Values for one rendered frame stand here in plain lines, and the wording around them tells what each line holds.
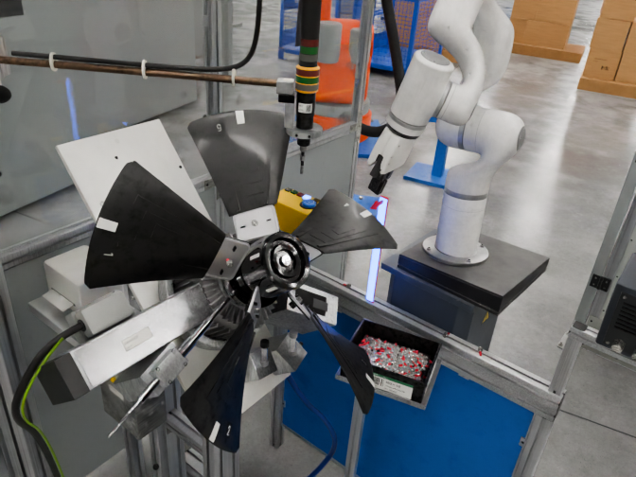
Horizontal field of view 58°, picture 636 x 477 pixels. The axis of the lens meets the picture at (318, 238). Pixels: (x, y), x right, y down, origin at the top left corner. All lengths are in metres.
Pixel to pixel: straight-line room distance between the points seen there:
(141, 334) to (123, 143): 0.46
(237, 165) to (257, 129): 0.09
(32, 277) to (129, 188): 0.77
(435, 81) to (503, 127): 0.41
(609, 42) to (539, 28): 1.99
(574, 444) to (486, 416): 1.06
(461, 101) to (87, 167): 0.78
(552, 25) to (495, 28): 8.65
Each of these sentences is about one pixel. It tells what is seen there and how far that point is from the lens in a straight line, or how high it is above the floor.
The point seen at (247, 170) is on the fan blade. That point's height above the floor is 1.34.
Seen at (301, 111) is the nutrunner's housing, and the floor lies 1.49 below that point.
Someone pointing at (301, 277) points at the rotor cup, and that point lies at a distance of 1.14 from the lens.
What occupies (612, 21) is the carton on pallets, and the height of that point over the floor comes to 0.85.
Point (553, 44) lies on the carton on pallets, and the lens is 10.20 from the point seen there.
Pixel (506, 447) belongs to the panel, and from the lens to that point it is 1.71.
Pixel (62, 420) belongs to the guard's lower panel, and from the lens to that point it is 2.08.
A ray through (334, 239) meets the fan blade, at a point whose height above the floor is 1.19.
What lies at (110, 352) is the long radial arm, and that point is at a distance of 1.10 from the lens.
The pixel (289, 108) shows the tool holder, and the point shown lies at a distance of 1.09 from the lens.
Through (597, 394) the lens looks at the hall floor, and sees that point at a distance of 2.98.
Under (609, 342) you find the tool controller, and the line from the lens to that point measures 1.38.
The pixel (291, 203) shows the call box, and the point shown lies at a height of 1.07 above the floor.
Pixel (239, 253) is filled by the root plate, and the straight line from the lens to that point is 1.12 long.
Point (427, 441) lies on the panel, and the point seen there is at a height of 0.47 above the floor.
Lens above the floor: 1.82
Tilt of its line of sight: 30 degrees down
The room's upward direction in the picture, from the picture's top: 5 degrees clockwise
